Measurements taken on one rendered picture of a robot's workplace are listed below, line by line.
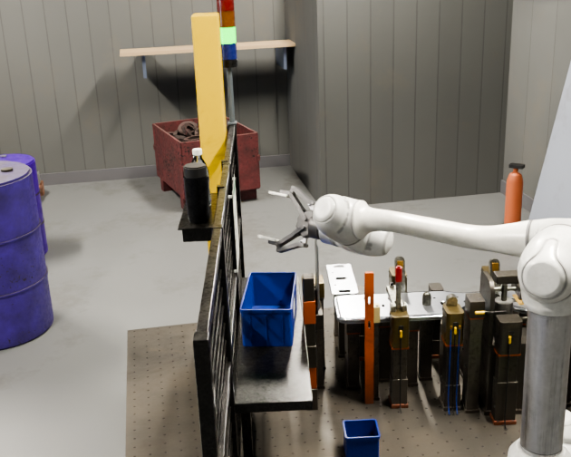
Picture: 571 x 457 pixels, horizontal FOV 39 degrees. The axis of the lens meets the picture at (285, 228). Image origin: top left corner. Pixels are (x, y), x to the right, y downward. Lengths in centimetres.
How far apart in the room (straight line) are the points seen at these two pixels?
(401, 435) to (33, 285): 292
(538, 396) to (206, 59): 174
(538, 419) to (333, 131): 513
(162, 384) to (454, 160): 476
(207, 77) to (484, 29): 444
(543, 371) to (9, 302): 362
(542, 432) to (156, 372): 162
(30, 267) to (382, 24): 355
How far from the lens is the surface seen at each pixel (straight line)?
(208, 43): 304
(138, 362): 325
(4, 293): 497
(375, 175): 712
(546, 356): 195
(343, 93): 687
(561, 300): 187
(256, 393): 233
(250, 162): 723
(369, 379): 284
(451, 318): 270
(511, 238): 205
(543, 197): 590
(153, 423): 286
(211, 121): 309
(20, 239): 493
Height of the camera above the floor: 224
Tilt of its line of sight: 20 degrees down
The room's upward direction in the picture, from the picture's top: 2 degrees counter-clockwise
